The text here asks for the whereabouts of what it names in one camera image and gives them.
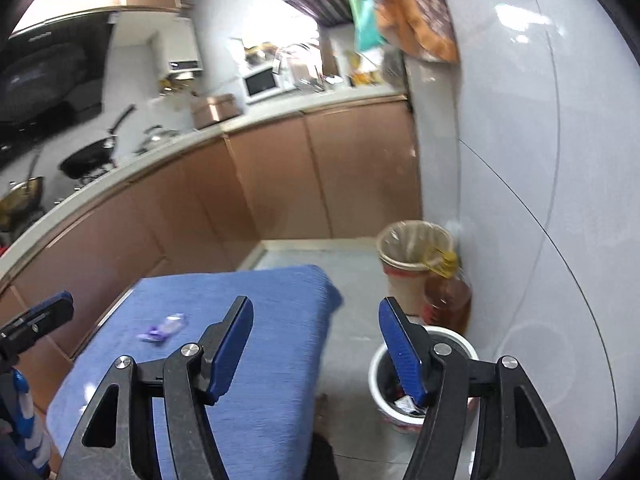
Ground metal faucet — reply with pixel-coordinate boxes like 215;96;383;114
272;43;327;93

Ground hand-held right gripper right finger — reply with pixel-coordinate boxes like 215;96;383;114
378;296;576;480

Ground small purple clear wrapper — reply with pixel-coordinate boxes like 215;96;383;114
139;312;187;344

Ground cooking oil bottle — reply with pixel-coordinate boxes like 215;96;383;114
423;250;474;334

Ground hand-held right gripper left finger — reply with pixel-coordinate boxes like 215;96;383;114
59;296;255;480

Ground dark cloth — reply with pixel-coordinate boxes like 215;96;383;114
312;434;341;480

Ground black frying pan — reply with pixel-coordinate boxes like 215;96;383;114
58;104;137;181

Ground black range hood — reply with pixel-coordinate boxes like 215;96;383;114
0;10;114;162

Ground glass pot lid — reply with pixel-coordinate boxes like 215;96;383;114
134;124;181;157

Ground white water heater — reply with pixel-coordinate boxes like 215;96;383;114
151;22;206;82

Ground orange patterned apron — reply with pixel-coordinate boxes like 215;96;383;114
372;0;461;64

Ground beige bin with liner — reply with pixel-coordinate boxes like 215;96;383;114
376;220;456;317

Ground green plastic bag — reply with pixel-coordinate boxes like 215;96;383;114
345;0;389;54

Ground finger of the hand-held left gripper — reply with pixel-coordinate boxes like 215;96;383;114
0;290;75;358

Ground blue towel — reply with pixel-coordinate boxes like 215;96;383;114
46;264;344;480

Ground white microwave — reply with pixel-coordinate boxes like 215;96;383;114
242;63;296;104

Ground white-rimmed bin with black bag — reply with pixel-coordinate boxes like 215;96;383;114
368;325;479;434

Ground brass wok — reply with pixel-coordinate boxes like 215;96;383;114
0;147;47;234

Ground brown base cabinets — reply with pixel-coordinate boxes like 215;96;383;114
0;95;424;413

